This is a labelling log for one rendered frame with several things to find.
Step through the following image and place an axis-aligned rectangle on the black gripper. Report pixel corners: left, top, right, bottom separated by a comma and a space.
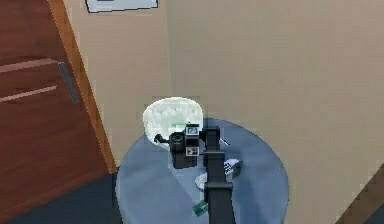
153, 131, 199, 170

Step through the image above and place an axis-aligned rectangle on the brown wooden room door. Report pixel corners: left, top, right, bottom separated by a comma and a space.
0, 0, 118, 223

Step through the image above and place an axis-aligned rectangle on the grey door handle bar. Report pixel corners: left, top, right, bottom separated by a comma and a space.
57, 61, 81, 105

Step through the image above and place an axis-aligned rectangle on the white and black remote control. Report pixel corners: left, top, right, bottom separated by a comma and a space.
223, 158, 244, 178

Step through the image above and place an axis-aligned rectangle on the white framed wall picture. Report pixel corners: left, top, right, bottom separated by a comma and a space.
85, 0, 160, 14

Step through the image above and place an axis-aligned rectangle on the small white round disc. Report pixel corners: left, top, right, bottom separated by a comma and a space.
194, 173, 208, 191

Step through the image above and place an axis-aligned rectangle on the small green flat object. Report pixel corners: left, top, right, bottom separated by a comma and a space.
192, 199, 209, 218

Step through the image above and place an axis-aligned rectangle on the round blue-grey table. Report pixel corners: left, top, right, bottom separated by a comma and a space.
115, 118, 290, 224

